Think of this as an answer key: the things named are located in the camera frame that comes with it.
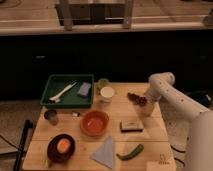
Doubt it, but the grey folded cloth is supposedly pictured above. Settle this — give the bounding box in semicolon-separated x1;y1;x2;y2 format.
90;136;115;169

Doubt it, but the dark brown bowl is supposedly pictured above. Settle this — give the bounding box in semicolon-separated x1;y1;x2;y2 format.
47;134;75;163

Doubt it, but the white scrub brush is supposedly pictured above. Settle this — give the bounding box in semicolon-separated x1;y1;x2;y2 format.
49;82;77;103

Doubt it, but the white cup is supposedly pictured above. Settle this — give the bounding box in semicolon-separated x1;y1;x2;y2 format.
100;86;115;102

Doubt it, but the green plastic tray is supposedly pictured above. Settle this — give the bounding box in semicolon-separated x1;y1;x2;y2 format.
40;74;94;109

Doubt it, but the green cup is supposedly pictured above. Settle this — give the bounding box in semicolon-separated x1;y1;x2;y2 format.
97;78;109;90

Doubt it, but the blue sponge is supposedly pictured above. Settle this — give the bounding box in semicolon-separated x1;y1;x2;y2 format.
77;82;91;97

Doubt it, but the small metal cup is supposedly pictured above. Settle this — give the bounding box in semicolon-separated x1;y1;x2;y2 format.
44;109;59;125

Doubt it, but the orange fruit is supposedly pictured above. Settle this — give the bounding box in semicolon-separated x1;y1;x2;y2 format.
57;139;71;154

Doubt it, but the black whiteboard eraser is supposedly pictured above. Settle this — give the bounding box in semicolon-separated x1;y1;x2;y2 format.
120;121;143;133

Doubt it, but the black cable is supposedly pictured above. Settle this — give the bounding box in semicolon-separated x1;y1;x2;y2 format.
170;143;188;168

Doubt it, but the wooden stool frame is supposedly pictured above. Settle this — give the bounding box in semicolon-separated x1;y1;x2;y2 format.
55;0;134;31

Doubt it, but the black table leg stand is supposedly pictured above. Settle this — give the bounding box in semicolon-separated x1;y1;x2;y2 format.
13;120;33;171

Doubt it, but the red bowl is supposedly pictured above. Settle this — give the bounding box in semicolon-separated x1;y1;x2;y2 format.
80;110;109;137

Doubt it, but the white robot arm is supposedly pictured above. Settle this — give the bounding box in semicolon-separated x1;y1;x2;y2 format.
145;72;213;171

